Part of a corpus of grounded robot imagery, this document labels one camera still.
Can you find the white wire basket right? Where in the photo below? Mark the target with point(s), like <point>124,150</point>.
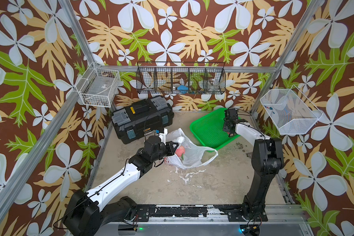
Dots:
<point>290,110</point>

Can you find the aluminium frame post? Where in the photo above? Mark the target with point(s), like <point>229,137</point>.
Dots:
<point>298,31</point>
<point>42,59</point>

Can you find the green plastic perforated basket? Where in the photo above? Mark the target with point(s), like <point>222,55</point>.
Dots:
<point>208,130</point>

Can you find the aluminium frame post right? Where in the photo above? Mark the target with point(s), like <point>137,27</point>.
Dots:
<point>298,31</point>

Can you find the white plastic shopping bag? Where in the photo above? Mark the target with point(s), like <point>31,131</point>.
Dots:
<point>195,156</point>

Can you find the black tool case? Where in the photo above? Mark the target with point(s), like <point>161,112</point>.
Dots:
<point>134,121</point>

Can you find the white wire basket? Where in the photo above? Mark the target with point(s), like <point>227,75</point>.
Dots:
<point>98,86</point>
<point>290,110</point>

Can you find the aluminium frame post left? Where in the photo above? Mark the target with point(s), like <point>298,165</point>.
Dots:
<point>42,59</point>

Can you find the black wire basket rear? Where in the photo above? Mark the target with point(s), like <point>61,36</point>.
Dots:
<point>165,77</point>

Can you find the pink peach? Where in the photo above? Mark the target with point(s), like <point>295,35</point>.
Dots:
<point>180,151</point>

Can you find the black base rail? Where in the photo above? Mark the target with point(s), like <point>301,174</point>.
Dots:
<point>233,213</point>

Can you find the blue object in rear basket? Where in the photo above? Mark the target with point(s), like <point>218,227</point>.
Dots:
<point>182,89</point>

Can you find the white wire basket left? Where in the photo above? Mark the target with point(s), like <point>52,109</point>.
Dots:
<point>98,86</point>

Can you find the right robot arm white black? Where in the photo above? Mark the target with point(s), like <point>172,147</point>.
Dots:
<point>267,160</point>

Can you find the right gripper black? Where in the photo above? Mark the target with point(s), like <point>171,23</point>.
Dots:
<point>224,124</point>

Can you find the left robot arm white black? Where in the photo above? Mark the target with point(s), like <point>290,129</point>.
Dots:
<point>88,211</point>

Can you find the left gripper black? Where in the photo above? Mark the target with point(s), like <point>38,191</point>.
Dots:
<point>170,150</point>

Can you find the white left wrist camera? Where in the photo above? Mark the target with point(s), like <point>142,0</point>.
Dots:
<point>162,135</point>

